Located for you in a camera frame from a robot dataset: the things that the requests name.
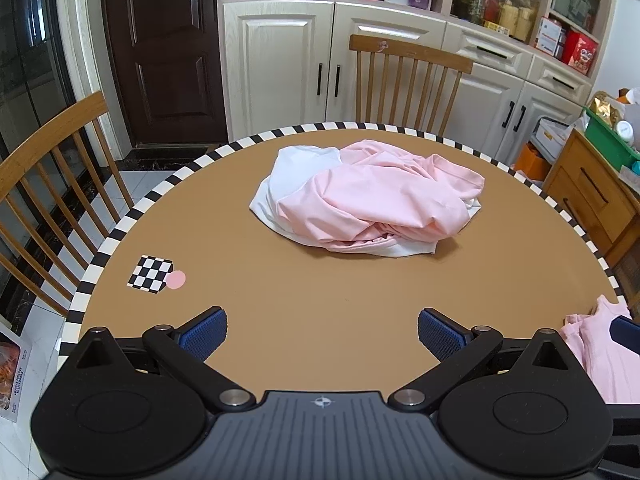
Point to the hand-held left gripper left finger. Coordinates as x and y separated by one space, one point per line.
205 332

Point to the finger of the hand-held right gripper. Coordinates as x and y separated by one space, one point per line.
625 332

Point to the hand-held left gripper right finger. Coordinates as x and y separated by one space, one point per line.
442 332

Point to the pink clothes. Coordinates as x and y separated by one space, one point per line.
595 355

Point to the pink and white t-shirt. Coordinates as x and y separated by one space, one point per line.
380 200

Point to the pink round sticker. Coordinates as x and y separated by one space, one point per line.
175 280

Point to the black white checkered sticker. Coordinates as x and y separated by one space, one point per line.
150 275

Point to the wooden side cabinet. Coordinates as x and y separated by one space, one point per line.
585 185

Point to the orange box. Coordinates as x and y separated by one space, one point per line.
532 162

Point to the printed food package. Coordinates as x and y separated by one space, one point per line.
12 375

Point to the green plastic bin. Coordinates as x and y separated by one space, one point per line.
607 135

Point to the white plastic bottle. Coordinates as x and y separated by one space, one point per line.
625 134

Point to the white cardboard box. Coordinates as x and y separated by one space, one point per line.
555 135

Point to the gold foil bag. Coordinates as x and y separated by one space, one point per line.
605 107

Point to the wooden spindle chair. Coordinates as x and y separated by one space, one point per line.
60 130

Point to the wooden chair with pink sticker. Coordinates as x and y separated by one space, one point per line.
410 52

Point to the white cabinet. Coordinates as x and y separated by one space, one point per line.
280 60

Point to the red gift box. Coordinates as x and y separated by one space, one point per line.
580 52

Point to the dark wooden door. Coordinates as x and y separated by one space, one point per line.
165 35

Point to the white and red box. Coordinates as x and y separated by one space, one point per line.
550 35

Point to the yellow food jar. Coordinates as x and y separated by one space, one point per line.
517 20

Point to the glass sliding door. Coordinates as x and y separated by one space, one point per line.
30 35

